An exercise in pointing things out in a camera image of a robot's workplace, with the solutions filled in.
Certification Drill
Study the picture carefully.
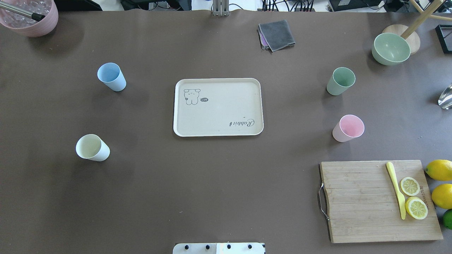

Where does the whole lemon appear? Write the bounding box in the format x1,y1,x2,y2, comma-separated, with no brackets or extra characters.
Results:
431,183,452,210
425,159,452,181

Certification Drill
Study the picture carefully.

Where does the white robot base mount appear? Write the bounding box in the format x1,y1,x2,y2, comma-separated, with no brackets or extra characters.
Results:
172,242,266,254

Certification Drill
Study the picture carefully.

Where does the green bowl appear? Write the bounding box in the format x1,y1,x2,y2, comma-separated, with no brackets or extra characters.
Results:
371,33,411,66

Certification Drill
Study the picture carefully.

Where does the metal ice scoop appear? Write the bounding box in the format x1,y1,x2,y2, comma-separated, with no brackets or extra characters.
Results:
438,84,452,110

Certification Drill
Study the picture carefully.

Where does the pink bowl with ice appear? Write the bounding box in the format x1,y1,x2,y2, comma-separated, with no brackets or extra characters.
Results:
1,0,59,37

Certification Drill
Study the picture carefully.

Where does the lemon half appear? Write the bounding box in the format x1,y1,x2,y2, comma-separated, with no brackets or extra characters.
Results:
400,177,420,196
405,196,428,220

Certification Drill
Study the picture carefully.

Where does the aluminium frame post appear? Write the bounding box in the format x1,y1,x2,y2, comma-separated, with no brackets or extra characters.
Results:
212,0,230,17

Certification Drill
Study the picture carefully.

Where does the light blue cup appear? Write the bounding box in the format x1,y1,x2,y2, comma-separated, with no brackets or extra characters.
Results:
97,62,126,92

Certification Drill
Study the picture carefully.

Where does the black framed mirror tray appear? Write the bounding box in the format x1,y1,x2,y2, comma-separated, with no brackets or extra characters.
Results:
435,25,452,54

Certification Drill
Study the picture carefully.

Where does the green cup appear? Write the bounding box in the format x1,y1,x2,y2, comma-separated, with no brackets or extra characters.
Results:
326,67,356,96

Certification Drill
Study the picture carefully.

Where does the grey folded cloth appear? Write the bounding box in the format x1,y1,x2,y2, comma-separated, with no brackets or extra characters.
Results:
258,19,296,52

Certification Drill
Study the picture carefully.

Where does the lemon half upper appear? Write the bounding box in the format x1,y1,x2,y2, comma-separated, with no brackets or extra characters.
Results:
400,177,420,196

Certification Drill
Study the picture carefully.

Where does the cream white cup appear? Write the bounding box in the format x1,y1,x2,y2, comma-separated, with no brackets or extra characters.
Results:
75,134,110,161

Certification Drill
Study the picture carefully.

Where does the cream rabbit print tray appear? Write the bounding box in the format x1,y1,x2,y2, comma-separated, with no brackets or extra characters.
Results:
173,78,264,137

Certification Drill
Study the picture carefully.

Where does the pink cup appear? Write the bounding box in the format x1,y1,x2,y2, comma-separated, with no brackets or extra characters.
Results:
332,114,365,143

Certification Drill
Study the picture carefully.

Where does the lemon half lower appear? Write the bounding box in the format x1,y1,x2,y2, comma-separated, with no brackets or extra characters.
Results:
405,196,428,220

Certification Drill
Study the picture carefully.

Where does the purple cloth under grey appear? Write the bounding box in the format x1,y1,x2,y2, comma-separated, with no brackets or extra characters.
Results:
258,29,272,51

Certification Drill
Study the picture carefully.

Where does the wooden cutting board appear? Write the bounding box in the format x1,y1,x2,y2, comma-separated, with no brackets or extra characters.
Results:
320,160,443,244

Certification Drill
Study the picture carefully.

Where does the wooden cup stand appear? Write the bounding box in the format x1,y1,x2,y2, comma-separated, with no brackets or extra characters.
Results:
382,0,451,55

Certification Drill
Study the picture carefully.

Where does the yellow plastic knife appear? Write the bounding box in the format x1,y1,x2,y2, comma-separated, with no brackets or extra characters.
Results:
386,161,406,220

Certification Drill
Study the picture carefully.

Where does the green lime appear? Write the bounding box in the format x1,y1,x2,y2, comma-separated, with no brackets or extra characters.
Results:
442,209,452,230

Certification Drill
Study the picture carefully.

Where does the metal pestle black tip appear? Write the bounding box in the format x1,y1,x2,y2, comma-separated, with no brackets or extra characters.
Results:
0,1,46,22

